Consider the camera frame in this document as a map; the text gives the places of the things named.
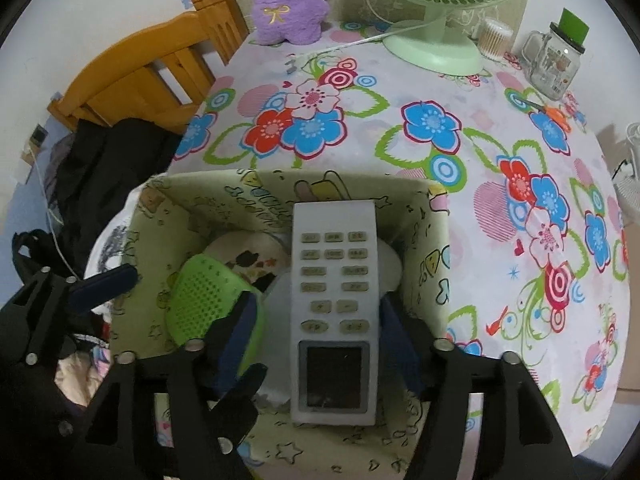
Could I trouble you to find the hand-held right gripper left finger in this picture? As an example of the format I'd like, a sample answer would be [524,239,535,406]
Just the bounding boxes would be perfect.
[85,292,268,480]

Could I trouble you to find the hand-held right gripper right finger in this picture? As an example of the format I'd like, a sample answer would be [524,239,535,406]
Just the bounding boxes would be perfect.
[377,292,573,480]

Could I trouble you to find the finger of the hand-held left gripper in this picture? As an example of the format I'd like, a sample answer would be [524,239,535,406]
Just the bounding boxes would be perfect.
[0,264,138,366]
[210,362,268,451]

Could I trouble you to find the translucent plastic box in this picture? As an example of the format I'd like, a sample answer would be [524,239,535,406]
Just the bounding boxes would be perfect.
[250,275,301,408]

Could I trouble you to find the green frog speaker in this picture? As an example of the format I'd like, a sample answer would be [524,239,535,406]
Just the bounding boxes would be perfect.
[169,254,265,376]

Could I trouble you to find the white remote control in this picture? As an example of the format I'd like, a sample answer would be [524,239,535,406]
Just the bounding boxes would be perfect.
[290,200,378,426]

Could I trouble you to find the round cream compact case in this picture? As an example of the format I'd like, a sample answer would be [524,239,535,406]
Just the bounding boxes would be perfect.
[205,232,293,291]

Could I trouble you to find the white round puck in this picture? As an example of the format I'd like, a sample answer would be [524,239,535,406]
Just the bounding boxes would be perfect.
[375,240,405,293]

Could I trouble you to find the yellow printed storage box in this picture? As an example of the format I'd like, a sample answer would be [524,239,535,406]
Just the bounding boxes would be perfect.
[102,170,451,471]

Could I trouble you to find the white printed cloth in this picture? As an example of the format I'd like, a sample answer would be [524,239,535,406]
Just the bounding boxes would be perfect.
[82,185,151,311]

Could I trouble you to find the pink printed cloth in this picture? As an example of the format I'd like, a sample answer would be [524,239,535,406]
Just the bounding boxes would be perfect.
[55,347,113,406]

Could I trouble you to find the black jacket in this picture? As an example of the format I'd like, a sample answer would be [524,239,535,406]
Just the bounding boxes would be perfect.
[47,119,183,281]

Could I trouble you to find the wooden chair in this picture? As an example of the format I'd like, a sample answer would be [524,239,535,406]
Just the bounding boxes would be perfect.
[47,0,251,136]

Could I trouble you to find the floral tablecloth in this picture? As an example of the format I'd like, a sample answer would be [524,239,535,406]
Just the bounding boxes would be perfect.
[170,22,633,461]

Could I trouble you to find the white floor fan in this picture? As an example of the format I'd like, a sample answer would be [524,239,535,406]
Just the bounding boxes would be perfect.
[612,121,640,211]

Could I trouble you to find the glass jar mug green lid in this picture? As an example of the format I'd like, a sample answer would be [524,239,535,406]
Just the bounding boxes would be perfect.
[522,7,591,101]

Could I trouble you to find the cotton swab container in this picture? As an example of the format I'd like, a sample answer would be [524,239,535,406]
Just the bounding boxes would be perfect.
[477,17,513,61]

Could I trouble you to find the purple plush toy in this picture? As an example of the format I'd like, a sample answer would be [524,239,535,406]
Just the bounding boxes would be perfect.
[249,0,331,45]

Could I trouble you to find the green desk fan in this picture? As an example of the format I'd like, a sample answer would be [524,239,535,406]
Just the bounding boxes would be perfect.
[345,0,538,77]

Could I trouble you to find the white charging cable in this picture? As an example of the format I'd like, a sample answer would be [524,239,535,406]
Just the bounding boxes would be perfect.
[27,145,76,276]

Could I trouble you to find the orange handled scissors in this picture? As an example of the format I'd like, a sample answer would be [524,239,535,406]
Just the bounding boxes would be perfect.
[522,97,571,131]

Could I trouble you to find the white fan power cable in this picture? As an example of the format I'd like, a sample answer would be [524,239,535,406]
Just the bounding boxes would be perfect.
[285,30,401,71]

